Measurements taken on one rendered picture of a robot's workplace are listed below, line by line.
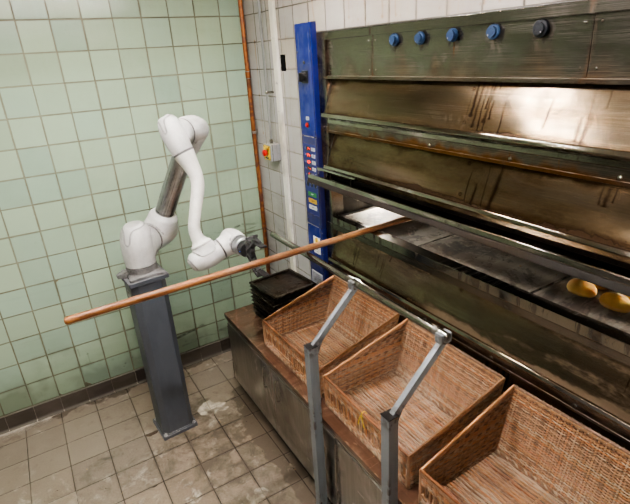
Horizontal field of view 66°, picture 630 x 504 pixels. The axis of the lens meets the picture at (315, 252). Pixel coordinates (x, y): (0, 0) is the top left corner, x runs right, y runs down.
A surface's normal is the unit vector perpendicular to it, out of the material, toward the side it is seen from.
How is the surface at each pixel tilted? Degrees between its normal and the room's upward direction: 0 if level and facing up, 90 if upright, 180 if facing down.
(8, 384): 90
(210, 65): 90
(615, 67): 89
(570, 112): 70
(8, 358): 90
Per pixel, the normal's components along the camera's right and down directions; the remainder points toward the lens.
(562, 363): -0.82, -0.08
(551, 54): -0.85, 0.25
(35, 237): 0.52, 0.30
